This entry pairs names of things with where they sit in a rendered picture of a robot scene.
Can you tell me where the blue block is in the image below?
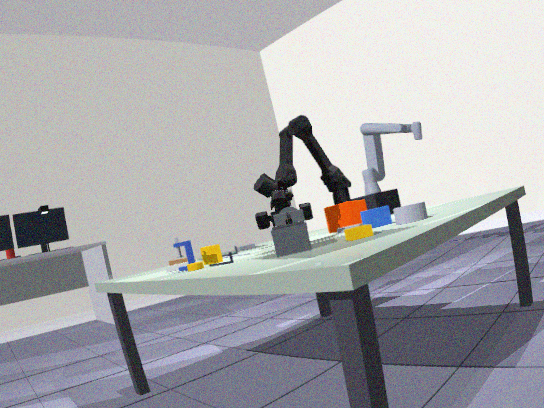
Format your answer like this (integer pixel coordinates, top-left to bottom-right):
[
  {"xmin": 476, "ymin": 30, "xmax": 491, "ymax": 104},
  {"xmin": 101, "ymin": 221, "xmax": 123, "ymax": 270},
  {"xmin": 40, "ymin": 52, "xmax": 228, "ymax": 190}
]
[{"xmin": 360, "ymin": 205, "xmax": 393, "ymax": 228}]

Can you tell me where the yellow short cylinder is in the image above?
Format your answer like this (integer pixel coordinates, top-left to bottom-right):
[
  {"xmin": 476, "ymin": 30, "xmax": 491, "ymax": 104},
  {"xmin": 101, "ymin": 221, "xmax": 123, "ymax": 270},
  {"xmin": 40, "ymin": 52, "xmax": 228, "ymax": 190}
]
[{"xmin": 187, "ymin": 262, "xmax": 204, "ymax": 272}]

